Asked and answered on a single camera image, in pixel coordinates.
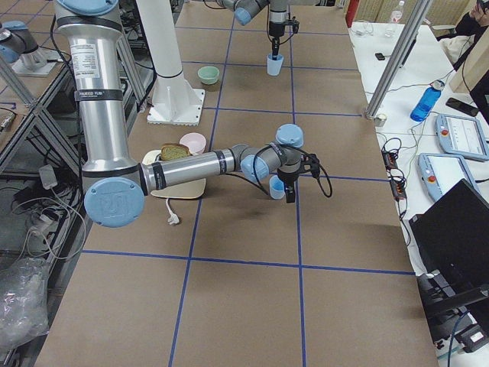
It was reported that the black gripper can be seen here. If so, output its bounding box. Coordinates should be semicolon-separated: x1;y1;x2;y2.
267;10;300;60
277;152;319;203

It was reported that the blue cup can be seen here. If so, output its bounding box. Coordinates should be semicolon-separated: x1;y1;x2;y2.
267;54;283;76
269;175;285;200

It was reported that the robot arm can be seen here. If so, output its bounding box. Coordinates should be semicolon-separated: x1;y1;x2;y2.
211;0;324;61
55;1;321;228

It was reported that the green bowl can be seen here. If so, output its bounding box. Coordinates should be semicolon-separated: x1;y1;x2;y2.
197;66;220;85

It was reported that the cream toaster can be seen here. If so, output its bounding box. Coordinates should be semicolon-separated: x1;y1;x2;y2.
142;150;206;200

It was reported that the pink bowl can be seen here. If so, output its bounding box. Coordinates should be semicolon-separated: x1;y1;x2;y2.
180;132;207;155

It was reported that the white toaster plug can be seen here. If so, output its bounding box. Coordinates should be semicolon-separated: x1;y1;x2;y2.
165;198;180;226

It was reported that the bread slice in toaster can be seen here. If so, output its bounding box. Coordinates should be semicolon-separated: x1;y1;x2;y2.
160;143;191;161

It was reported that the near teach pendant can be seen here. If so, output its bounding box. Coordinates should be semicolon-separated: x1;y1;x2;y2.
417;153;479;201

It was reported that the teach pendant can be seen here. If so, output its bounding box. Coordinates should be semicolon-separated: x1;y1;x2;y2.
435;114;488;161
417;153;479;201

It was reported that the blue water bottle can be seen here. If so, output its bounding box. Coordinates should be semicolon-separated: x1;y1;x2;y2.
410;80;445;122

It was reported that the black laptop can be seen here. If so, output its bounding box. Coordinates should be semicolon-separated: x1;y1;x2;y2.
409;180;488;287

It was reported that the far teach pendant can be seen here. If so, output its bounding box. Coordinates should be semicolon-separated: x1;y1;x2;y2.
435;114;488;161

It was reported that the black smartphone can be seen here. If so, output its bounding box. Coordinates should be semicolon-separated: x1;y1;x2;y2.
445;97;479;117

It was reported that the seated person in black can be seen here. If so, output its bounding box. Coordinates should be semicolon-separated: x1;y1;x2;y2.
437;1;488;70

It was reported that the clear plastic bag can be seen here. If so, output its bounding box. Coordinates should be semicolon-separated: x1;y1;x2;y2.
1;258;49;352

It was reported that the aluminium frame post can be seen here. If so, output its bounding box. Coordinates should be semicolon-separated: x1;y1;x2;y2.
364;0;433;120

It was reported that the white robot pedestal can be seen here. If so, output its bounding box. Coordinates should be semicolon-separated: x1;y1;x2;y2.
137;0;205;125

